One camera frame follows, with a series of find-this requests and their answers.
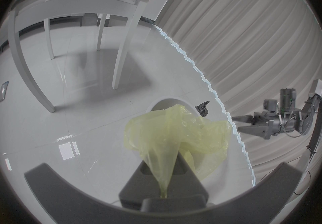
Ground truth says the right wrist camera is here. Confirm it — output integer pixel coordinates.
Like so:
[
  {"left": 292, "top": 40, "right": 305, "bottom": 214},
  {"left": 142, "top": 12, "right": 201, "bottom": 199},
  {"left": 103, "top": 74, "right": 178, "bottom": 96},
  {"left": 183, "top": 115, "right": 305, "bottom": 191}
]
[{"left": 263, "top": 99, "right": 278, "bottom": 113}]

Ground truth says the beige curtain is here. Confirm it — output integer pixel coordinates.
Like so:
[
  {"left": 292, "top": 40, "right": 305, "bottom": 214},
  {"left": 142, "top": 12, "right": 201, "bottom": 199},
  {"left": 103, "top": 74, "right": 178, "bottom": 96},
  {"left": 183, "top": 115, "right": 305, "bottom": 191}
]
[{"left": 155, "top": 0, "right": 322, "bottom": 188}]

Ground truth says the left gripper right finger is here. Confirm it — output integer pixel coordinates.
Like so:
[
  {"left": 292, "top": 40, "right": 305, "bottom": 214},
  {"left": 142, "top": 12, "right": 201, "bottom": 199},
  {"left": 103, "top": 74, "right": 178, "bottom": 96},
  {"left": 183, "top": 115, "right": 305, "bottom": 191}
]
[{"left": 167, "top": 152, "right": 209, "bottom": 205}]

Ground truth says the yellow plastic bag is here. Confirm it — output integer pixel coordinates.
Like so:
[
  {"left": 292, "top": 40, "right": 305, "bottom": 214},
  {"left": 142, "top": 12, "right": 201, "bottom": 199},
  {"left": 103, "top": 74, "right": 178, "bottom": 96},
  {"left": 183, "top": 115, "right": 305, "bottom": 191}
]
[{"left": 124, "top": 104, "right": 232, "bottom": 197}]

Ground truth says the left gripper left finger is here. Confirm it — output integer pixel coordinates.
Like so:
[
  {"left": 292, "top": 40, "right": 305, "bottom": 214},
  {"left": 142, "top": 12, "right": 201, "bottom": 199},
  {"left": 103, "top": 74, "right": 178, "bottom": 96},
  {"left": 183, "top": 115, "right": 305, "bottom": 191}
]
[{"left": 119, "top": 163, "right": 164, "bottom": 207}]

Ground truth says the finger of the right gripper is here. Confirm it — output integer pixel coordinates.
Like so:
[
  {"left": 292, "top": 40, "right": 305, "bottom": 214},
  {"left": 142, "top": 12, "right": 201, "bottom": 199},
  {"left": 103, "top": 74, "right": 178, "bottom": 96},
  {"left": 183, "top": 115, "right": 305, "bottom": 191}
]
[
  {"left": 238, "top": 123, "right": 270, "bottom": 140},
  {"left": 232, "top": 115, "right": 254, "bottom": 124}
]

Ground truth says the pale grey trash bin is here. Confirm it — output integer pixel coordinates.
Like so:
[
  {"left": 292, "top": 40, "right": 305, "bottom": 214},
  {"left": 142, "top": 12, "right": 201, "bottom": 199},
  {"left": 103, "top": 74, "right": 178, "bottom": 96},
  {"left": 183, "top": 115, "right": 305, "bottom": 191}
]
[{"left": 145, "top": 95, "right": 200, "bottom": 119}]

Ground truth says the black plastic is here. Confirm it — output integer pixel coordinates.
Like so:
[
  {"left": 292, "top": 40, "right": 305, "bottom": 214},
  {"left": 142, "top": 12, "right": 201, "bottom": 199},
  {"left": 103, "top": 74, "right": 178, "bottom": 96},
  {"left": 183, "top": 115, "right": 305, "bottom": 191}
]
[{"left": 194, "top": 101, "right": 210, "bottom": 118}]

